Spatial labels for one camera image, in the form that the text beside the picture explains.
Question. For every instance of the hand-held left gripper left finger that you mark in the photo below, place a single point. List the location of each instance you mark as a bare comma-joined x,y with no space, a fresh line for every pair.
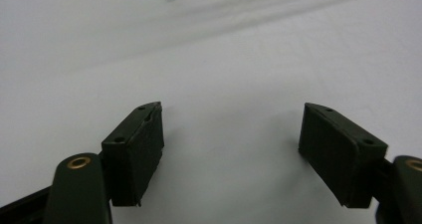
136,157

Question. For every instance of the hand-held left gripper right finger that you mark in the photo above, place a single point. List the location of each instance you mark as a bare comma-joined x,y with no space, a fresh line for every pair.
335,151

